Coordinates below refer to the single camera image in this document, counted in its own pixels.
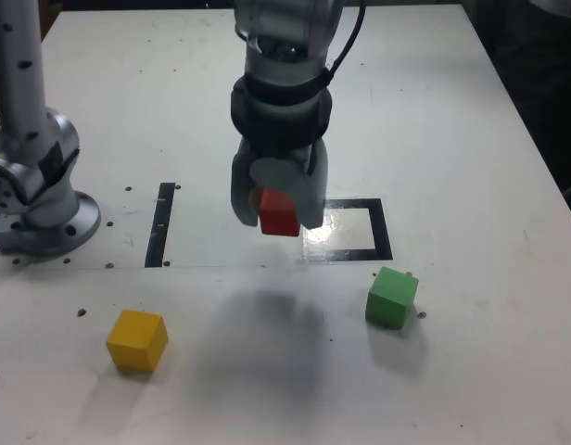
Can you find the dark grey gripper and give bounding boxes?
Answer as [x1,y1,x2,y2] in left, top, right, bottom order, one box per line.
[229,137,330,231]

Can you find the red cube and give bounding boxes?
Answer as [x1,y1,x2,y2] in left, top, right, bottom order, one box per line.
[249,186,301,238]

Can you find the green cube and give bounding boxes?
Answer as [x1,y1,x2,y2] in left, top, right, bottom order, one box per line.
[364,266,420,331]

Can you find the yellow cube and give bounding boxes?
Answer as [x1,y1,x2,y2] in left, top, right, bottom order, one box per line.
[106,309,170,373]

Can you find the black tape square outline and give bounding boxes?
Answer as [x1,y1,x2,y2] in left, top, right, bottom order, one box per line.
[303,197,394,263]

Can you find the black tape strip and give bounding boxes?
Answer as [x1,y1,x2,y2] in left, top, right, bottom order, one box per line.
[144,182,176,269]

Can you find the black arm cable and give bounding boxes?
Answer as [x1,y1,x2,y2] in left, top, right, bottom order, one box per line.
[312,0,368,94]

